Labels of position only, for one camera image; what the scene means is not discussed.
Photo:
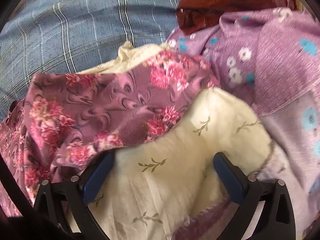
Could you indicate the cream leaf-print blanket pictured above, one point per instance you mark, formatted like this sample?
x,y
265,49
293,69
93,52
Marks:
x,y
168,188

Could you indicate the purple floral garment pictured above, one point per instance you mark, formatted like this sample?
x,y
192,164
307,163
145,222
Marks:
x,y
270,60

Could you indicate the maroon floral garment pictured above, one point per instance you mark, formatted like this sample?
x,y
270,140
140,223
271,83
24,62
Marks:
x,y
68,120

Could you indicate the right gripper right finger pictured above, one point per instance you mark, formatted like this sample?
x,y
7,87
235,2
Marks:
x,y
276,220

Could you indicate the blue plaid bed sheet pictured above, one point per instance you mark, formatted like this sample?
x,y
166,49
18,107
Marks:
x,y
69,36

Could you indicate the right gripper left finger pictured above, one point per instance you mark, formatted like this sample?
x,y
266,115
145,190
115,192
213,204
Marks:
x,y
77,192

